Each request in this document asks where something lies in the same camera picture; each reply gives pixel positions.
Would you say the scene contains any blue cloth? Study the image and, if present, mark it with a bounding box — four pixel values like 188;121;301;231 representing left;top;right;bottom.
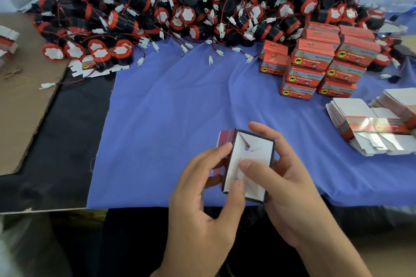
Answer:
86;14;416;209

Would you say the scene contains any person's right hand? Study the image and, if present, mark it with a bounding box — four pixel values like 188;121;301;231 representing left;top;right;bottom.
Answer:
239;121;355;268

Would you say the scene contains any rubber band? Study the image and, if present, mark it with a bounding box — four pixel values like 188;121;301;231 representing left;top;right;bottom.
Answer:
3;67;22;80

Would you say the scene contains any orange white paper box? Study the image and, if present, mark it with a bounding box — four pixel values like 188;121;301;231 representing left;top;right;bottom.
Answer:
209;128;276;204
259;56;289;77
305;22;341;46
261;40;290;59
279;79;317;100
339;25;377;42
316;77;358;98
335;36;382;68
291;39;335;72
325;59;368;84
286;64;326;88

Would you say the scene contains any person's left hand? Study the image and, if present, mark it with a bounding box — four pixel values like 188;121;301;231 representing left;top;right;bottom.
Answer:
156;142;248;277

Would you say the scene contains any stack of paper boxes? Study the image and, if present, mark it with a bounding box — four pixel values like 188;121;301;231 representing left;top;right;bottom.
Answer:
0;25;20;57
325;87;416;156

